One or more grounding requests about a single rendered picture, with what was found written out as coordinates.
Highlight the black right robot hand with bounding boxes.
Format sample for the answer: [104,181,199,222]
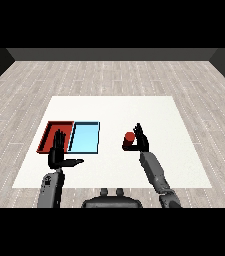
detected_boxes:
[121,122,150,154]

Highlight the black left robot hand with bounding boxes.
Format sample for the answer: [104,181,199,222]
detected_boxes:
[47,129,85,170]

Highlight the small red can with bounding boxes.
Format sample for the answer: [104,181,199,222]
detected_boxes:
[122,131,137,148]

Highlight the red shallow open box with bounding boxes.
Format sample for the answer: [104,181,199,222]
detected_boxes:
[36,120,76,155]

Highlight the light blue shallow open box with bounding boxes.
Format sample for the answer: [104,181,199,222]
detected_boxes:
[67,121,101,155]

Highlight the dark grey robot body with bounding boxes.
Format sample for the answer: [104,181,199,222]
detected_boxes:
[81,188,144,209]

